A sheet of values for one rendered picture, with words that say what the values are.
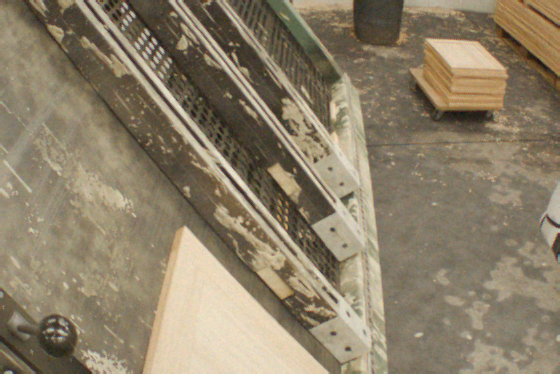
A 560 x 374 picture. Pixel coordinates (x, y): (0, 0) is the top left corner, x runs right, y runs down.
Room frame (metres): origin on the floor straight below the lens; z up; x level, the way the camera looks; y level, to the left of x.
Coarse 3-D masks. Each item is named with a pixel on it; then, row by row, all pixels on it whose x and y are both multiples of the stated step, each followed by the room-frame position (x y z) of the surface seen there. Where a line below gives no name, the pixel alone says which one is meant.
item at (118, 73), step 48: (48, 0) 0.91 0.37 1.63; (96, 48) 0.90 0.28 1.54; (144, 96) 0.90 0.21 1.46; (144, 144) 0.90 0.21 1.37; (192, 144) 0.90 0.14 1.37; (192, 192) 0.90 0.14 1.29; (240, 192) 0.93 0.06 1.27; (240, 240) 0.90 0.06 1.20; (288, 240) 0.94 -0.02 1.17; (336, 336) 0.89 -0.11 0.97
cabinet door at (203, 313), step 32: (192, 256) 0.77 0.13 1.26; (192, 288) 0.71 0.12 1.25; (224, 288) 0.77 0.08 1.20; (160, 320) 0.60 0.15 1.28; (192, 320) 0.65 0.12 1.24; (224, 320) 0.71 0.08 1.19; (256, 320) 0.77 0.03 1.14; (160, 352) 0.55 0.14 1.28; (192, 352) 0.60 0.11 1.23; (224, 352) 0.65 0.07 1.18; (256, 352) 0.70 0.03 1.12; (288, 352) 0.76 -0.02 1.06
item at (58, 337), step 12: (12, 312) 0.39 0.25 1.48; (12, 324) 0.38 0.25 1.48; (24, 324) 0.37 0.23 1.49; (48, 324) 0.33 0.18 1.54; (60, 324) 0.33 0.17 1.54; (72, 324) 0.34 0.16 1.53; (24, 336) 0.38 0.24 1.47; (36, 336) 0.32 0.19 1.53; (48, 336) 0.32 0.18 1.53; (60, 336) 0.32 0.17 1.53; (72, 336) 0.33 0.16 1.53; (48, 348) 0.32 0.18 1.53; (60, 348) 0.32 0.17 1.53; (72, 348) 0.32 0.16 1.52
